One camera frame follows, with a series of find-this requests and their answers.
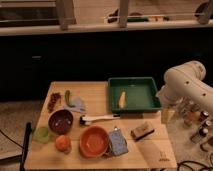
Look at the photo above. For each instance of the orange fruit toy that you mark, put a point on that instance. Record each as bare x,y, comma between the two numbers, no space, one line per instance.
63,143

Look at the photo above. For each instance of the black pole stand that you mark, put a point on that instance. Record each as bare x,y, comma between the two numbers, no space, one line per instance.
28,130

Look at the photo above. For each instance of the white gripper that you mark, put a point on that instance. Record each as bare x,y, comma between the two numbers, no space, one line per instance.
168,100

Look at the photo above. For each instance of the green cup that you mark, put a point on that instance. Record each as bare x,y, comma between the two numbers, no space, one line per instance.
41,135

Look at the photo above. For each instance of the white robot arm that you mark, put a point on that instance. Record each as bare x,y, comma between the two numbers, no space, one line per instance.
184,81

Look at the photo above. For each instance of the blue sponge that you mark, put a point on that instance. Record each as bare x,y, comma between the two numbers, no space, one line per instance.
118,144

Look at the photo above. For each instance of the wooden block brush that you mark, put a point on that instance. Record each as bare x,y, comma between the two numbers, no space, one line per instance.
142,131

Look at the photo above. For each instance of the white handled brush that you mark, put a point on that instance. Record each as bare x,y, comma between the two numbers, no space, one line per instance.
87,120

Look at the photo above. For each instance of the orange bowl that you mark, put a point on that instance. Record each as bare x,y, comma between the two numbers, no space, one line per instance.
93,142

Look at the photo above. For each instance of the green cucumber toy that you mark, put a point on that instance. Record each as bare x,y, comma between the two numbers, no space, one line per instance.
67,99

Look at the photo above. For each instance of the yellow banana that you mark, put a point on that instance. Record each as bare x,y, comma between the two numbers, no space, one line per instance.
122,100

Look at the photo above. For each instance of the dark purple bowl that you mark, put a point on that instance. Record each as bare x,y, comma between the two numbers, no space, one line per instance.
60,122

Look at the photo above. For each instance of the green plastic tray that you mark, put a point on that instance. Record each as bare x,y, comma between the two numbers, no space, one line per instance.
140,94

